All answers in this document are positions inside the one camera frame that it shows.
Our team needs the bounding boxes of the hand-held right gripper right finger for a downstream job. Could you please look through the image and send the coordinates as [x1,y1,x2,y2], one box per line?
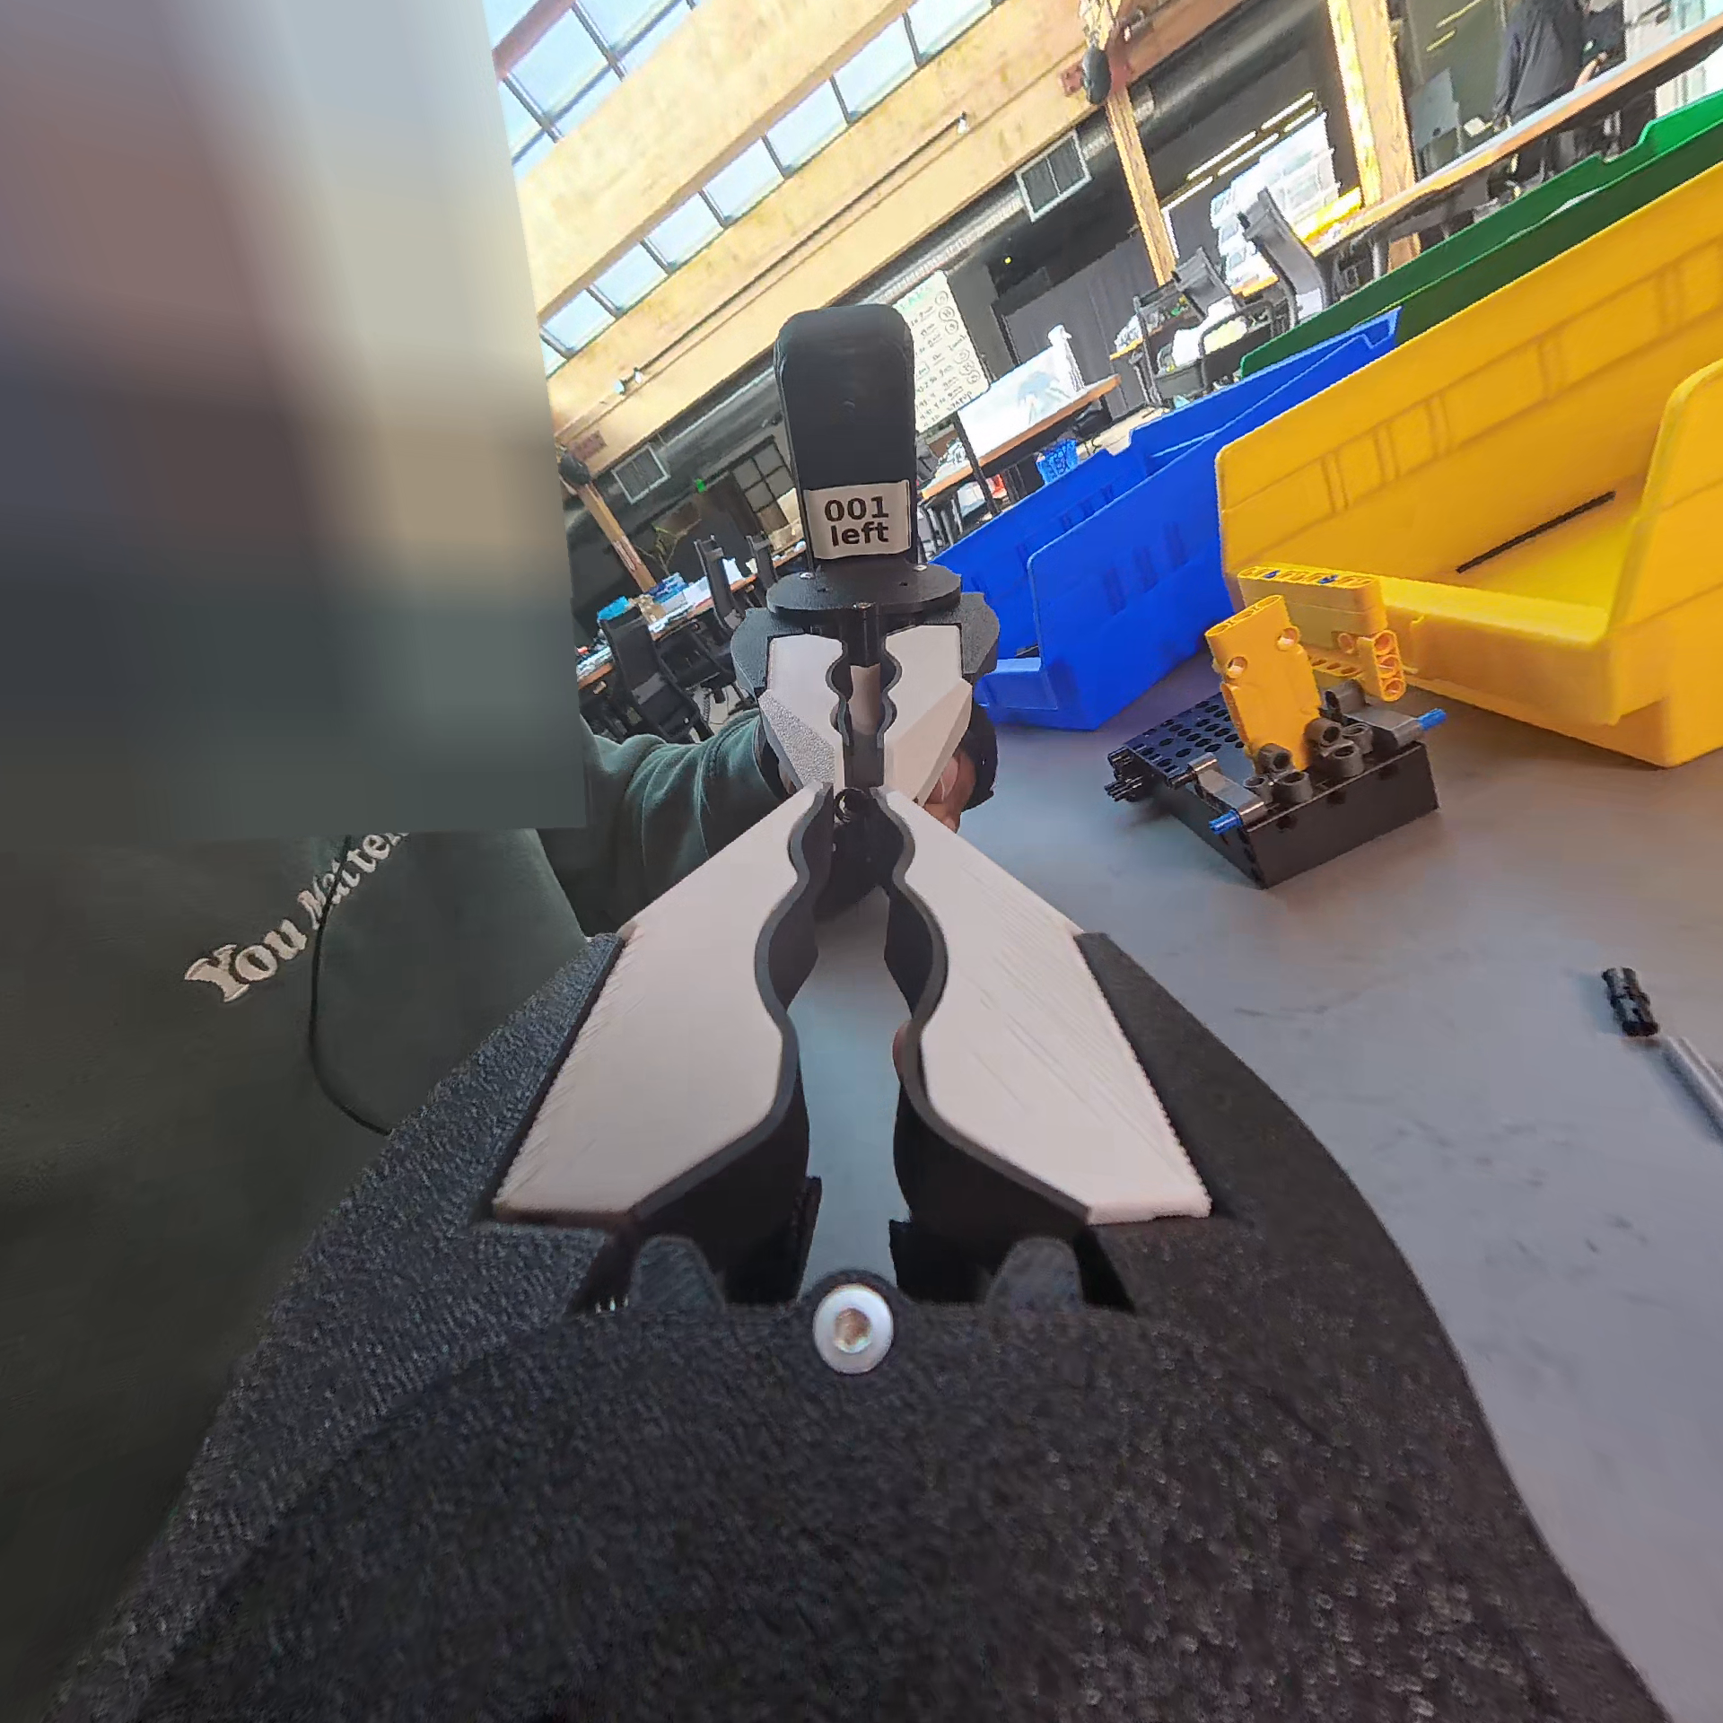
[874,788,1212,1227]

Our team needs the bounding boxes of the yellow plastic bin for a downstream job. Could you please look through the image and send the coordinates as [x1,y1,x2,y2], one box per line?
[1215,157,1723,771]

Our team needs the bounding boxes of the pile of small lego pieces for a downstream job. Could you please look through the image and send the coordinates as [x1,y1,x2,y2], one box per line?
[1600,964,1723,1141]

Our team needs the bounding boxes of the person's left forearm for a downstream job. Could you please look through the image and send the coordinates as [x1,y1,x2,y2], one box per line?
[537,710,797,940]

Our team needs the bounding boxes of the long wooden work table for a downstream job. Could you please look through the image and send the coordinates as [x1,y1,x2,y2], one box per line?
[1345,16,1723,248]

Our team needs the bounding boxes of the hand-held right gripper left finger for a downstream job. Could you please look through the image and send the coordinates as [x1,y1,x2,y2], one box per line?
[492,783,835,1227]

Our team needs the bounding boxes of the blue plastic bin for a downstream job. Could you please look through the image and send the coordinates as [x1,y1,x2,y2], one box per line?
[928,305,1404,735]

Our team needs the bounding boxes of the black and yellow lego model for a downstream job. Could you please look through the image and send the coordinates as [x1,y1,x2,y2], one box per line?
[1105,568,1449,890]

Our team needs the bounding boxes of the black earphone with cable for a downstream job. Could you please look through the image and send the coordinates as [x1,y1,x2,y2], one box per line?
[304,839,394,1135]

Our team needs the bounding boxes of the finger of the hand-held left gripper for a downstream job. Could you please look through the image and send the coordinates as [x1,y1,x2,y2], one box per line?
[757,632,853,795]
[878,625,973,797]

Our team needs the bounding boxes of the whiteboard with writing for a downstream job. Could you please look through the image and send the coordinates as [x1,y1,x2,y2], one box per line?
[903,267,980,436]

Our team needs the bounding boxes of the green plastic bin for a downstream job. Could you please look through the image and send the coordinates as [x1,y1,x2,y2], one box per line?
[1234,89,1723,381]

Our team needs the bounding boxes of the person's green sweatshirt torso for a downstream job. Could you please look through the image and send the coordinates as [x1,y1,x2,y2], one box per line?
[0,817,597,1687]

